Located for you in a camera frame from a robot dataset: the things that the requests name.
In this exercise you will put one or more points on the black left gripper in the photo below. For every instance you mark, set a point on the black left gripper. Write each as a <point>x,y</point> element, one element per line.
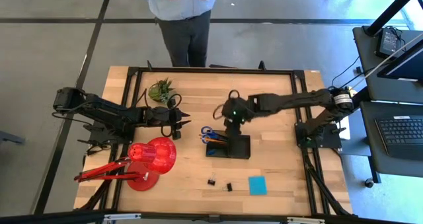
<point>163,116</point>

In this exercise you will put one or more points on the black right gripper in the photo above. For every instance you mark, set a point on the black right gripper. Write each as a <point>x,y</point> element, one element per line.
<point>238,108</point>

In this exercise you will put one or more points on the orange pencil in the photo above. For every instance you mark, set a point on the orange pencil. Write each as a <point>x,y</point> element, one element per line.
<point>215,140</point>

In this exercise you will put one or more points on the blue eraser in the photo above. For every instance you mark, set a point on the blue eraser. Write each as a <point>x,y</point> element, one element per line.
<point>211,152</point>

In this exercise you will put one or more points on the black binder clip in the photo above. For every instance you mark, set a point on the black binder clip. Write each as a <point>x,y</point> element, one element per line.
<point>211,181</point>
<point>229,187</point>

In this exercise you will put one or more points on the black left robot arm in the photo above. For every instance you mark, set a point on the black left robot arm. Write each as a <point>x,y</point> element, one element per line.
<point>99,106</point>

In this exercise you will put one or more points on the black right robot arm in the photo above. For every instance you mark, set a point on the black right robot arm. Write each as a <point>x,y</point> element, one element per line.
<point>297,100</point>

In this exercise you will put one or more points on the black mesh desk organizer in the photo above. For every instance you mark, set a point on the black mesh desk organizer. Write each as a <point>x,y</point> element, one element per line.
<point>241,148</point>

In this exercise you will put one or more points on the potted succulent plant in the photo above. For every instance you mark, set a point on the potted succulent plant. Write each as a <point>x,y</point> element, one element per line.
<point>160,92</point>

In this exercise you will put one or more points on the red desk lamp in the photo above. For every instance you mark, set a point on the red desk lamp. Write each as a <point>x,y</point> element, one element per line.
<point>155,154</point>

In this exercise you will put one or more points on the blue sticky note pad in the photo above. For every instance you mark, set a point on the blue sticky note pad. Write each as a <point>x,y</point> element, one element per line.
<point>257,185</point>

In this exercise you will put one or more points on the person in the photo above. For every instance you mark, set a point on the person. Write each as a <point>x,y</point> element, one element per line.
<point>185,6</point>

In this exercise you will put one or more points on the black side desk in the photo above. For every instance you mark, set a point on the black side desk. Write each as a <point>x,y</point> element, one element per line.
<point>368,134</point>
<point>390,88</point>

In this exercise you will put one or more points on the black caster wheel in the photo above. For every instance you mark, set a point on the black caster wheel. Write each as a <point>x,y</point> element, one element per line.
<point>369,183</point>

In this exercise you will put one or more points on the black aluminium crossbeam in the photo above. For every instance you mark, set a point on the black aluminium crossbeam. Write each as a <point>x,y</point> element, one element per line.
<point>66,217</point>

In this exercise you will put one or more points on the black keyboard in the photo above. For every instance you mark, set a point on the black keyboard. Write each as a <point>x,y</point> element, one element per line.
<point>401,134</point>

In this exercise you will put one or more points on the black power adapter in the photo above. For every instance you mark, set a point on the black power adapter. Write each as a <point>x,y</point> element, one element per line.
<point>388,42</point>

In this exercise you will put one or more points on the black monitor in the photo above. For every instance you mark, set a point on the black monitor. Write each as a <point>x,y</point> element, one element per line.
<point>406,67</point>

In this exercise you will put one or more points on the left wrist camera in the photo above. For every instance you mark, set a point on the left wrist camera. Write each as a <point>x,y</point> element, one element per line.
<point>176,134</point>

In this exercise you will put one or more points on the black aluminium table frame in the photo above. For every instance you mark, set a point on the black aluminium table frame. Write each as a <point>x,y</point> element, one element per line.
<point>215,70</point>

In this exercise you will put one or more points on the silver corner bracket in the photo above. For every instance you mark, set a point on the silver corner bracket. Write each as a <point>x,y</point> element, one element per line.
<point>122,216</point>
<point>305,220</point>

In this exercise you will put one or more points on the black upright post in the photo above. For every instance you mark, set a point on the black upright post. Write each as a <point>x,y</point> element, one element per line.
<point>393,8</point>

